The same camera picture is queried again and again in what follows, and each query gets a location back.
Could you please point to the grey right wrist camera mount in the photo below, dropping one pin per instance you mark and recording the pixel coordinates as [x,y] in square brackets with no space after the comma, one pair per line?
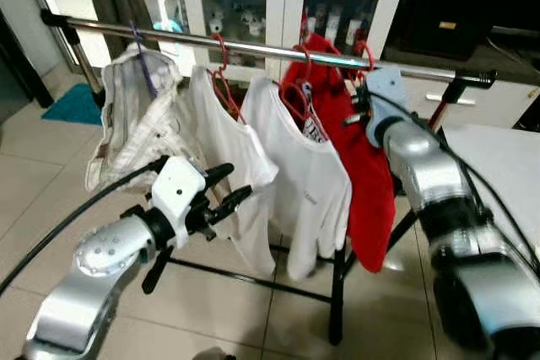
[386,99]

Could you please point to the purple clothes hanger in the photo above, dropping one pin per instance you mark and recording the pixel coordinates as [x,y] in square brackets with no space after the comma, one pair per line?
[143,65]

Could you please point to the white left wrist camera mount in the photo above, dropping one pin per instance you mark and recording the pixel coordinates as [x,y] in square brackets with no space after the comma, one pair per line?
[177,196]

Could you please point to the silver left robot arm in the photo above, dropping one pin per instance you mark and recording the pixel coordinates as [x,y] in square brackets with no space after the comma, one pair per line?
[93,267]

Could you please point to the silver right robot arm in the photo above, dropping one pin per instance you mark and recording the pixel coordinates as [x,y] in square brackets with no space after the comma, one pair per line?
[456,225]

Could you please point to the red printed garment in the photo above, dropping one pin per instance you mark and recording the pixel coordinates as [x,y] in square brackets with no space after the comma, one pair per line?
[367,200]

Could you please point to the white t-shirt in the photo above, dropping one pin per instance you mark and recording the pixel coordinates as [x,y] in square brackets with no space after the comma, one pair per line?
[312,200]
[219,141]

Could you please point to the white checked shirt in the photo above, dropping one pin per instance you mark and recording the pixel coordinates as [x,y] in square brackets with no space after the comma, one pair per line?
[126,124]

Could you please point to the white low tv cabinet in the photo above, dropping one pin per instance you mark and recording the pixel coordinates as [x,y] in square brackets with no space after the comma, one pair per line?
[489,107]

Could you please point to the teal floor mat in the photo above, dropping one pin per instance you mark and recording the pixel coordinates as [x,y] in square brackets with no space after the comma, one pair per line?
[72,107]

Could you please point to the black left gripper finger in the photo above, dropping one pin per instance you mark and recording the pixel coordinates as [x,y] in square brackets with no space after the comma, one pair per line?
[218,175]
[232,205]

